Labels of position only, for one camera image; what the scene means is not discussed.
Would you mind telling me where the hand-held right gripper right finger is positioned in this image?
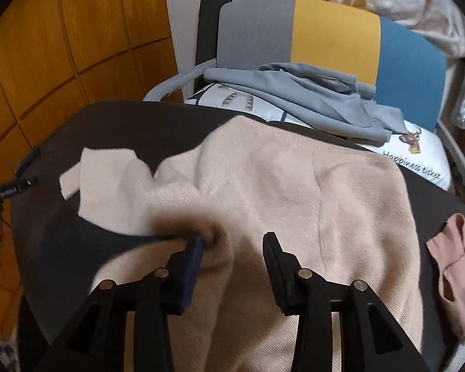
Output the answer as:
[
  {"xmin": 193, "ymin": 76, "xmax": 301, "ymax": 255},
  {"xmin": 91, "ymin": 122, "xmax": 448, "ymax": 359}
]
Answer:
[{"xmin": 262, "ymin": 232, "xmax": 430, "ymax": 372}]

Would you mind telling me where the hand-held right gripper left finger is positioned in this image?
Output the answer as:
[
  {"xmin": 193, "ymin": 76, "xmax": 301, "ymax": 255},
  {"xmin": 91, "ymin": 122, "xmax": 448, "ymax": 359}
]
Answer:
[{"xmin": 35, "ymin": 236, "xmax": 206, "ymax": 372}]

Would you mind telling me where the beige knit sweater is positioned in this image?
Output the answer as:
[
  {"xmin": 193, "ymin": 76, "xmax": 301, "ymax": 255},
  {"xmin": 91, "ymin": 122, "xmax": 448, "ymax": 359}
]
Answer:
[{"xmin": 59, "ymin": 116, "xmax": 428, "ymax": 372}]

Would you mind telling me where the orange wooden wardrobe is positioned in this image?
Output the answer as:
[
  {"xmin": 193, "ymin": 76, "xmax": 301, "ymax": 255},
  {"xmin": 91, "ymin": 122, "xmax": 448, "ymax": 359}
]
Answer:
[{"xmin": 0, "ymin": 0, "xmax": 179, "ymax": 342}]

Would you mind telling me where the grey garment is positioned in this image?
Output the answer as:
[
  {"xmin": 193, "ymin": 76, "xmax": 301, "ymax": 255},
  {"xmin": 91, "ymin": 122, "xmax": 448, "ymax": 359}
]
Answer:
[{"xmin": 203, "ymin": 62, "xmax": 405, "ymax": 143}]

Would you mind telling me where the white printed cushion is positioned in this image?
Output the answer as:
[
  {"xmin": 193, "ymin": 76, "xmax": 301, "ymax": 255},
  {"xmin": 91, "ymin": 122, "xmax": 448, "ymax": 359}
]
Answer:
[{"xmin": 184, "ymin": 83, "xmax": 452, "ymax": 191}]

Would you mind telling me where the pink knit sweater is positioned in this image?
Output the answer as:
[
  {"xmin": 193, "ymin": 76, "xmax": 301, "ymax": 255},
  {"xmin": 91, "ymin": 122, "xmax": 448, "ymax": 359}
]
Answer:
[{"xmin": 426, "ymin": 213, "xmax": 465, "ymax": 342}]

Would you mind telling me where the grey yellow blue chair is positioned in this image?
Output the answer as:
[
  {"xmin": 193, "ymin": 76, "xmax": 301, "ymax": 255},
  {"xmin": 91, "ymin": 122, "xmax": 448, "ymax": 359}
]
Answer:
[{"xmin": 143, "ymin": 0, "xmax": 465, "ymax": 206}]

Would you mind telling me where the black rolled mat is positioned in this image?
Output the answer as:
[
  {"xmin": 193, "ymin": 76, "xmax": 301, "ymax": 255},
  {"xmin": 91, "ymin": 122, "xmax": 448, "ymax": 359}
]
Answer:
[{"xmin": 194, "ymin": 0, "xmax": 233, "ymax": 90}]

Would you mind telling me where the silver foil bag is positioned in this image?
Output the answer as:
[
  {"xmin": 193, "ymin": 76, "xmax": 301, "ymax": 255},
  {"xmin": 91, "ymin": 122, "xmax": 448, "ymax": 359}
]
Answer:
[{"xmin": 453, "ymin": 93, "xmax": 465, "ymax": 129}]

